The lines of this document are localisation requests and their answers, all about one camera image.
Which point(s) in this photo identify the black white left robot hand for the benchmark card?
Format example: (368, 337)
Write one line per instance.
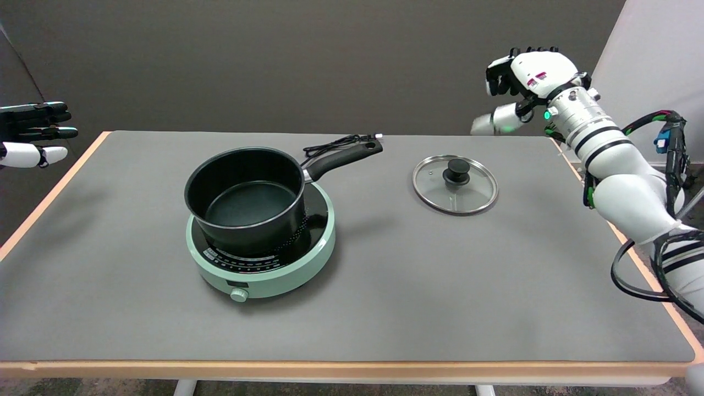
(22, 155)

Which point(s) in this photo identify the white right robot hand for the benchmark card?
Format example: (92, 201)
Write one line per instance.
(544, 69)

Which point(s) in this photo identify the glass pot lid black knob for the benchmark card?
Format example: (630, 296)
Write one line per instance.
(473, 192)

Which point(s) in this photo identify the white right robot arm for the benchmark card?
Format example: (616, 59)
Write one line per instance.
(627, 192)

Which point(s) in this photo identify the green induction cooker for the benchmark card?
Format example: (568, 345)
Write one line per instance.
(275, 280)

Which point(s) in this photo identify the white table leg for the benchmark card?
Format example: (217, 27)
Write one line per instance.
(485, 390)
(184, 388)

